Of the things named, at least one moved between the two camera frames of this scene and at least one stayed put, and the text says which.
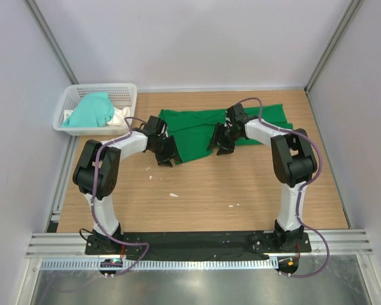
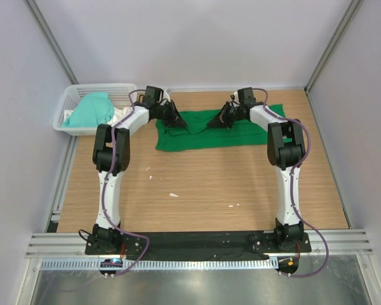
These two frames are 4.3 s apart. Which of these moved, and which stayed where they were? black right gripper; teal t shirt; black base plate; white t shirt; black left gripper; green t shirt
Moved: green t shirt; black left gripper; black right gripper
Stayed: teal t shirt; white t shirt; black base plate
